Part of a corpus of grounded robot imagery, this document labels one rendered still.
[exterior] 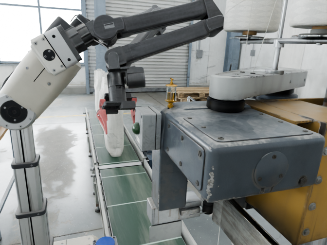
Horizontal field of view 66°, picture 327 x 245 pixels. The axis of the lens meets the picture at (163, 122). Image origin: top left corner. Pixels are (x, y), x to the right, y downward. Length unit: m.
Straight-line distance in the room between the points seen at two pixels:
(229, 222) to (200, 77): 8.54
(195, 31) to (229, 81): 0.39
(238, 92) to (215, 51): 8.71
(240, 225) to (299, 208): 0.14
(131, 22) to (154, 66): 7.51
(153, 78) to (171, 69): 0.68
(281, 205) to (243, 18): 0.52
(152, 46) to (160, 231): 0.58
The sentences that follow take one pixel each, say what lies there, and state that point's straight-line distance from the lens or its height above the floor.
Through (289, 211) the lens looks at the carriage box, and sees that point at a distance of 0.72.
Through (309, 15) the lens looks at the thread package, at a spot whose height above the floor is 1.55.
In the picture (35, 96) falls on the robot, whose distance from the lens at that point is 1.11.
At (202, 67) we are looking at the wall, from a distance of 9.11.
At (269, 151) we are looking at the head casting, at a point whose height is 1.32.
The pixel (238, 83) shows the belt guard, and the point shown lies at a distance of 0.59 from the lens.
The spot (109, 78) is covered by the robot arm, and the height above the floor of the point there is 1.36.
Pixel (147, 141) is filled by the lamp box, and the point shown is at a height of 1.26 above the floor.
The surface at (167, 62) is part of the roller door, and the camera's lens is 8.53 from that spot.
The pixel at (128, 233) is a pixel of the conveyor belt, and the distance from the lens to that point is 1.69.
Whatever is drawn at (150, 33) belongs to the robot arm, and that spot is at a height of 1.53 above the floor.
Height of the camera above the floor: 1.48
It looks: 17 degrees down
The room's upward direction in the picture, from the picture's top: 2 degrees clockwise
